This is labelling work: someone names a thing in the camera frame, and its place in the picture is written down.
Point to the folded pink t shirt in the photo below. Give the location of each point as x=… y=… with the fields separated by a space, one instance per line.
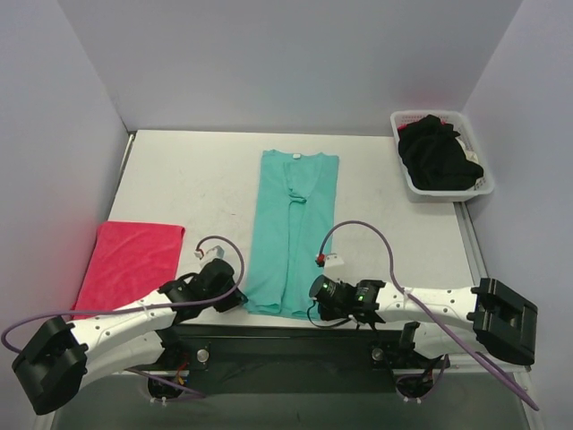
x=130 y=260

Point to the white plastic laundry basket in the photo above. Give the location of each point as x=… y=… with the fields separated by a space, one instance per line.
x=482 y=187

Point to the aluminium right side rail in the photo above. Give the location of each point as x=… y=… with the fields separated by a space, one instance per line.
x=474 y=251

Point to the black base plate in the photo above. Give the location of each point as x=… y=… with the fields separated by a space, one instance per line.
x=298 y=375

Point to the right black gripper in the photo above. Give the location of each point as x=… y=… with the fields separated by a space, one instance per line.
x=320 y=302

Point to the teal t shirt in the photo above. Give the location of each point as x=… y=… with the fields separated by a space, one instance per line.
x=295 y=209

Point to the black t shirt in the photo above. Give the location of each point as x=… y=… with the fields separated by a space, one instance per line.
x=433 y=158

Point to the aluminium left side rail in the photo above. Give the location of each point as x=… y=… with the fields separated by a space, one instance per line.
x=127 y=151

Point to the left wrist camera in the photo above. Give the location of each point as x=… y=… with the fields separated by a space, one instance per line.
x=206 y=255

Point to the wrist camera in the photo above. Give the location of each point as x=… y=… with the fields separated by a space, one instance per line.
x=329 y=261
x=206 y=255

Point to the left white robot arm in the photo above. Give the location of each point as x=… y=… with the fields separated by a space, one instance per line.
x=62 y=357

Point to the aluminium rail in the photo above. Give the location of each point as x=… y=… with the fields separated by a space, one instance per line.
x=127 y=151
x=492 y=365
x=474 y=251

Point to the aluminium front rail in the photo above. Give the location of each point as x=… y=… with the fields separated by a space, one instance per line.
x=492 y=365

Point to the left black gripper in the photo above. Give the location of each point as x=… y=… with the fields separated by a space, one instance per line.
x=231 y=297

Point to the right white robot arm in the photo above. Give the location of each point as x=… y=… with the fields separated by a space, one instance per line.
x=381 y=302

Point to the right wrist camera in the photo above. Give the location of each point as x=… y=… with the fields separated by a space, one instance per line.
x=329 y=261

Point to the white garment in basket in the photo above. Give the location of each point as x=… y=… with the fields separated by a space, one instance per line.
x=471 y=156

